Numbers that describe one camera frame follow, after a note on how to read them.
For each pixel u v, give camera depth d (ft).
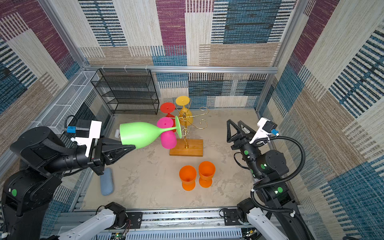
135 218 2.43
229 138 1.67
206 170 2.59
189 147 3.19
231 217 2.41
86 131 1.07
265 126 1.51
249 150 1.59
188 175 2.61
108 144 1.29
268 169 1.30
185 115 2.45
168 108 2.46
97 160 1.16
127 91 3.66
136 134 1.44
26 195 1.00
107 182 2.77
